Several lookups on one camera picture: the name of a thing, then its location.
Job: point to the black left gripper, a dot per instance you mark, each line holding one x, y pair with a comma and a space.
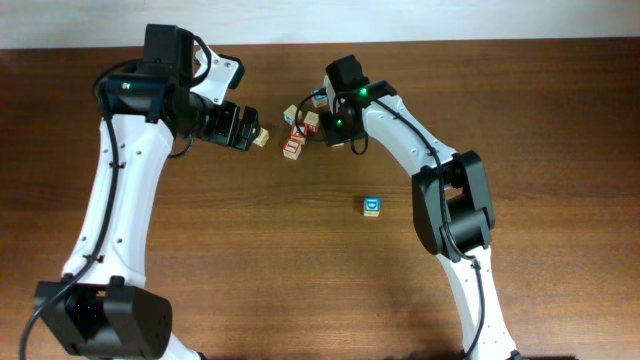
246, 127

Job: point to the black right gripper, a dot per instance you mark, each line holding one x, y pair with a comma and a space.
329, 133

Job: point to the red letter I block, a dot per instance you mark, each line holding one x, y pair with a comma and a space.
292, 149

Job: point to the blue letter D block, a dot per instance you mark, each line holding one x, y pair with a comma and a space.
371, 206

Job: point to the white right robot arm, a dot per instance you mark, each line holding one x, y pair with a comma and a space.
452, 209

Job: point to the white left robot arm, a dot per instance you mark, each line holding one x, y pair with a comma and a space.
100, 308

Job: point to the plain wooden block near left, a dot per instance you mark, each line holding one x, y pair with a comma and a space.
262, 138

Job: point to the wooden block red side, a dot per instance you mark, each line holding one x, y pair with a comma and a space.
311, 122

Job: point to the blue top wooden block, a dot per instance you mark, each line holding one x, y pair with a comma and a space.
319, 97

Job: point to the red letter A block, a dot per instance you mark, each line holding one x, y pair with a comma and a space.
298, 134

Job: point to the wooden block blue side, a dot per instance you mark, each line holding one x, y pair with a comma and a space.
292, 115

